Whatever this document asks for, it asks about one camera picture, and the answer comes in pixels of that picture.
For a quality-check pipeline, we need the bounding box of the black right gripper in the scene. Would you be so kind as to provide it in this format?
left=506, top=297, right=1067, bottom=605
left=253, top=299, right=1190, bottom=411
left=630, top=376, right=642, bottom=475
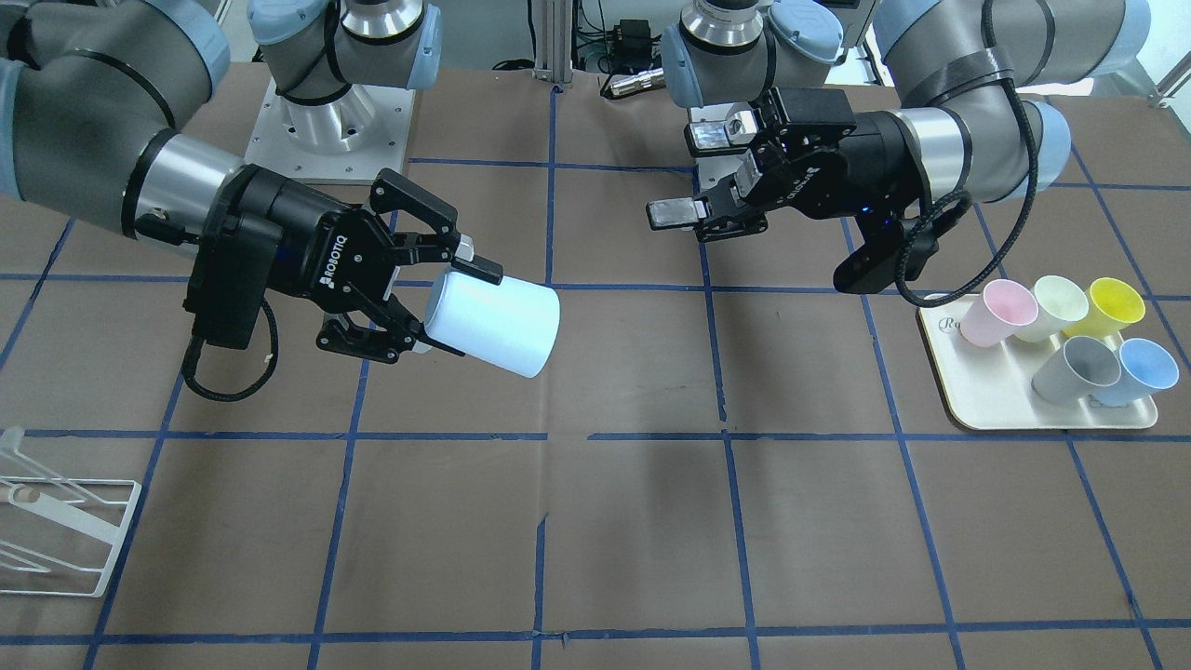
left=200, top=165, right=503, bottom=361

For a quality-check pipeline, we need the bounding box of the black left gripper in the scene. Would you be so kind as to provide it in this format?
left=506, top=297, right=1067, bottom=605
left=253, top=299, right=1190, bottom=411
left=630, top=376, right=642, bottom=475
left=647, top=87, right=925, bottom=242

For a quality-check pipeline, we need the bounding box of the light blue plastic cup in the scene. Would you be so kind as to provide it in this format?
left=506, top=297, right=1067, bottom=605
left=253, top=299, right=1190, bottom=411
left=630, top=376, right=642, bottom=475
left=424, top=270, right=561, bottom=378

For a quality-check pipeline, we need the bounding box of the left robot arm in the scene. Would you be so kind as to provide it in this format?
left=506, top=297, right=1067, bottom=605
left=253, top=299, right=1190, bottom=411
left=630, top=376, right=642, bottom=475
left=647, top=1, right=1152, bottom=242

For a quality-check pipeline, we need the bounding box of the pink plastic cup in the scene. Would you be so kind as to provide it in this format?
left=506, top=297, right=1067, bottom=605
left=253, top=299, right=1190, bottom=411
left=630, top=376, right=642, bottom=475
left=958, top=278, right=1039, bottom=347

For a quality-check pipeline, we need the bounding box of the pale green plastic cup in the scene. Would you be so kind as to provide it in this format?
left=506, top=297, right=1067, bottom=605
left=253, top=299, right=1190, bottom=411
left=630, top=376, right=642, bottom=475
left=1014, top=275, right=1090, bottom=342

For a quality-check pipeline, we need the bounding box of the grey plastic cup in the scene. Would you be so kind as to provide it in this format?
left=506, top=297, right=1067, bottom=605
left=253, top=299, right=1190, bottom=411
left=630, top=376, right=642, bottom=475
left=1031, top=336, right=1122, bottom=406

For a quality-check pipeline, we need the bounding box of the yellow plastic cup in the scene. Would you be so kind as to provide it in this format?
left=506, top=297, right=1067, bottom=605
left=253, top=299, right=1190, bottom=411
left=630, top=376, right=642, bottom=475
left=1061, top=278, right=1147, bottom=339

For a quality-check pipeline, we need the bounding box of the cream plastic tray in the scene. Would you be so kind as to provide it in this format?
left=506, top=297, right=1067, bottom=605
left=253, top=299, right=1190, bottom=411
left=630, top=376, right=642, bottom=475
left=917, top=296, right=1158, bottom=430

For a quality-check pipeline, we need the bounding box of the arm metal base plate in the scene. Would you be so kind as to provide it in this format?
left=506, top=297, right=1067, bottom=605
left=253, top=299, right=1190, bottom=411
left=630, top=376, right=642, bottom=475
left=688, top=102, right=748, bottom=124
left=244, top=81, right=417, bottom=184

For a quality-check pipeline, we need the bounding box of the aluminium frame post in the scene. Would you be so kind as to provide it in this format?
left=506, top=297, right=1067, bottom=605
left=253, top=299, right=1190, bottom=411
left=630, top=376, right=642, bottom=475
left=530, top=0, right=578, bottom=89

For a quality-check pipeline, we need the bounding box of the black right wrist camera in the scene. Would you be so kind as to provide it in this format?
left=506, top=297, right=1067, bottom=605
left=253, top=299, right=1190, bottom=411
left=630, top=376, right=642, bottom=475
left=182, top=213, right=282, bottom=349

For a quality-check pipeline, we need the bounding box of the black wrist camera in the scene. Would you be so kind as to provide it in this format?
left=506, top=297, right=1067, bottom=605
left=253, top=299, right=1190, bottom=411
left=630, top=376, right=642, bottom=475
left=833, top=192, right=971, bottom=294
left=182, top=213, right=282, bottom=349

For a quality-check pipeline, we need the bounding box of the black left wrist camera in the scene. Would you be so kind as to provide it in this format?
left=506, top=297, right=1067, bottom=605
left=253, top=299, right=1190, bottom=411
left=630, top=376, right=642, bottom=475
left=833, top=192, right=971, bottom=294

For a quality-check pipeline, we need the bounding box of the black braided camera cable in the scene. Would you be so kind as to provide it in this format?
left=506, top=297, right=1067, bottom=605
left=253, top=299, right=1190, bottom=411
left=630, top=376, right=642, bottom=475
left=894, top=0, right=1039, bottom=309

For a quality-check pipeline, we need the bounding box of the white wire cup rack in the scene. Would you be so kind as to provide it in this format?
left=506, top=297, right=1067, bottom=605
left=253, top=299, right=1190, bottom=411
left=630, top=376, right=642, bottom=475
left=1, top=427, right=143, bottom=597

